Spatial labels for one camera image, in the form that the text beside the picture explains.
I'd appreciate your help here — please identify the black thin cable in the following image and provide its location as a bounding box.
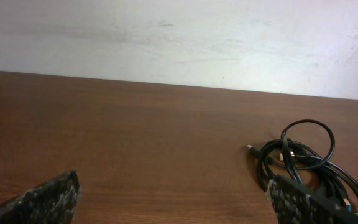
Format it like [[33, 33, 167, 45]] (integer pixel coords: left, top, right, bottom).
[[278, 149, 358, 215]]

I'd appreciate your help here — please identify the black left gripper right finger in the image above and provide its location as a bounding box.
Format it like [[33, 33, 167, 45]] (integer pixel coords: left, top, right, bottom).
[[266, 175, 358, 224]]

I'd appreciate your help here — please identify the black usb cable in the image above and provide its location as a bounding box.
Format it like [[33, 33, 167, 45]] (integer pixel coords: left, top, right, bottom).
[[246, 139, 358, 218]]

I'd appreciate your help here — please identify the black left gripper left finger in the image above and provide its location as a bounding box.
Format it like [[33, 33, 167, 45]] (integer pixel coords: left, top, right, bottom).
[[0, 170, 81, 224]]

